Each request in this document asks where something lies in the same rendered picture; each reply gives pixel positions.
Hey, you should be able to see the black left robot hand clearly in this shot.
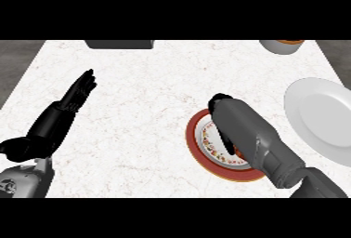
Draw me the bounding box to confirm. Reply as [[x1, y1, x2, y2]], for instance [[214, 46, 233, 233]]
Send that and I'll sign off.
[[0, 68, 99, 164]]

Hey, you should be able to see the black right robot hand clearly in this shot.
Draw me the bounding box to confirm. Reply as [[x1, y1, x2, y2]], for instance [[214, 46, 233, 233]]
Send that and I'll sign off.
[[206, 92, 237, 156]]

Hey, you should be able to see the red-rimmed patterned plate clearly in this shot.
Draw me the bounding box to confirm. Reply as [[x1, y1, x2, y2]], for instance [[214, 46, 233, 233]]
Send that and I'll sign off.
[[184, 108, 267, 183]]

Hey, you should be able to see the white plate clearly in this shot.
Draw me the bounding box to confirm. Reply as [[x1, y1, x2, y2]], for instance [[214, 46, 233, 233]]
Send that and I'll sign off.
[[283, 76, 351, 168]]

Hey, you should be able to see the grey cup with orange top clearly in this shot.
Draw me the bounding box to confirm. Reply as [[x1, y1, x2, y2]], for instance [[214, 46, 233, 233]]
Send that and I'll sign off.
[[258, 39, 307, 56]]

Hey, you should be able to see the dark grey block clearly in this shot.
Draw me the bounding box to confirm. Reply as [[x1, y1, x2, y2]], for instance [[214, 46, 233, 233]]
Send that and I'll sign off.
[[85, 39, 156, 50]]

